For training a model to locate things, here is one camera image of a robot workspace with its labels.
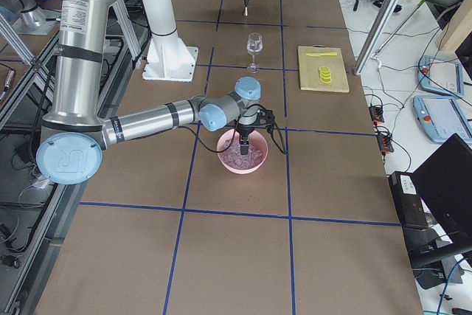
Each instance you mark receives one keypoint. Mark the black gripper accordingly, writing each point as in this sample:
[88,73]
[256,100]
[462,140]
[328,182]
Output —
[244,131]

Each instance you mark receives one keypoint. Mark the steel double jigger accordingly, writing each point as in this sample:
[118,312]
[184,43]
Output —
[246,8]

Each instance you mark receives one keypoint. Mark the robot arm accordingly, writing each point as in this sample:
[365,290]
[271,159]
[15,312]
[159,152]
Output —
[73,136]

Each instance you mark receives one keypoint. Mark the pile of clear ice cubes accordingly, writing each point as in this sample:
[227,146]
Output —
[233,158]

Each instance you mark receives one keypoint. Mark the clear wine glass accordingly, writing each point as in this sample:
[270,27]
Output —
[254,47]

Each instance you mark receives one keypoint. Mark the pink bowl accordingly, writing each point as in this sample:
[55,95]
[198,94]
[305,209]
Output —
[257,140]

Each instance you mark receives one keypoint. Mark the yellow plastic knife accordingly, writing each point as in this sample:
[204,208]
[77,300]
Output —
[321,54]

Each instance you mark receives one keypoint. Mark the bamboo cutting board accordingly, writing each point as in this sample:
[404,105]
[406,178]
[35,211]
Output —
[309,79]

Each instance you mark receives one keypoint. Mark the lemon slice rightmost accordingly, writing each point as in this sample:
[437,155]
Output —
[324,68]

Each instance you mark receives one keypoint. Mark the black box on table edge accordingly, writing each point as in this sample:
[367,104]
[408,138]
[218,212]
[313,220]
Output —
[407,202]

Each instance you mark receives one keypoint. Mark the teach pendant near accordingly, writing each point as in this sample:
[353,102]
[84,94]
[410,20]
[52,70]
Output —
[441,117]

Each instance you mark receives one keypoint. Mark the teach pendant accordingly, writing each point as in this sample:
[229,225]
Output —
[441,117]
[441,76]

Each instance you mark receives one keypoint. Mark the black laptop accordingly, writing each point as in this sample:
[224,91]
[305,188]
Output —
[443,181]

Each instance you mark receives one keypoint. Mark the teach pendant far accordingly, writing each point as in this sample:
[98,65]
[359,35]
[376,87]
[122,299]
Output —
[441,76]

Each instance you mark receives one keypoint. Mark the wooden plank upright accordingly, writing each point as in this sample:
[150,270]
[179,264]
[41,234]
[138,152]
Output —
[458,29]

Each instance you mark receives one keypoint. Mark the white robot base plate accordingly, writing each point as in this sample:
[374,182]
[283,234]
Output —
[169,59]

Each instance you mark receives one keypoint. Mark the green handled reacher grabber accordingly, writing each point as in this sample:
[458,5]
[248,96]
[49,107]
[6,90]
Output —
[375,54]

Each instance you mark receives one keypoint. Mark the aluminium frame post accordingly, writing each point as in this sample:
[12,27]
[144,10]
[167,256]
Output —
[378,25]

